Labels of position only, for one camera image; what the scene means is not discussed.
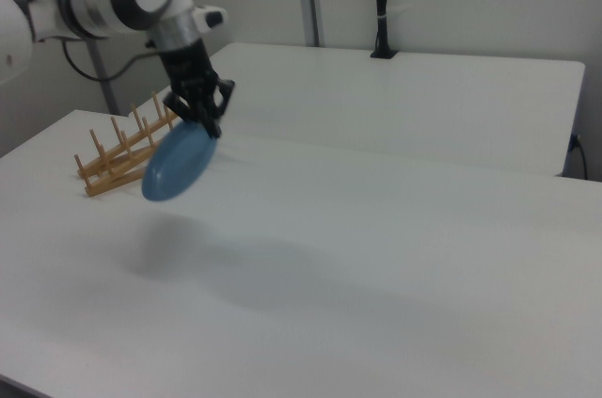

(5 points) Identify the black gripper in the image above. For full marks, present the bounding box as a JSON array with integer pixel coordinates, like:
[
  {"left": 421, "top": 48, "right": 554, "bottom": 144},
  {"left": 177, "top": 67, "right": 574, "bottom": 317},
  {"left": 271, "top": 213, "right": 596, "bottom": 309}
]
[{"left": 158, "top": 38, "right": 236, "bottom": 137}]

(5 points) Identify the blue plate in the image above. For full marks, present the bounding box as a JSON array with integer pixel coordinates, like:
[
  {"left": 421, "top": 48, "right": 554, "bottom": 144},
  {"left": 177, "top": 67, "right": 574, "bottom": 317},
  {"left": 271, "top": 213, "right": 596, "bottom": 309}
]
[{"left": 140, "top": 122, "right": 220, "bottom": 204}]

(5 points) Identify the wooden plate rack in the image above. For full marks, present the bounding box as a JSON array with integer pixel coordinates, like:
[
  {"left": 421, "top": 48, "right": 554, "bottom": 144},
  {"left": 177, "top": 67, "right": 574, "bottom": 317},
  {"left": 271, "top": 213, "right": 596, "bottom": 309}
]
[{"left": 72, "top": 90, "right": 182, "bottom": 198}]

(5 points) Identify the dark gripper cable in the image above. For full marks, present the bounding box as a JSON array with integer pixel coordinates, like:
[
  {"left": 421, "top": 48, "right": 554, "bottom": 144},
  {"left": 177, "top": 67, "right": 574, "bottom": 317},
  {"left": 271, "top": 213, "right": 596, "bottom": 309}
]
[{"left": 60, "top": 38, "right": 164, "bottom": 84}]

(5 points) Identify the black power cable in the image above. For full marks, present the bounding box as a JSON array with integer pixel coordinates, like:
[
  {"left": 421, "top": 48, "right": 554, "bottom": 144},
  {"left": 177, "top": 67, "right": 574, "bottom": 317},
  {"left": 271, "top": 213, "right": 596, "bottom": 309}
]
[{"left": 569, "top": 133, "right": 589, "bottom": 181}]

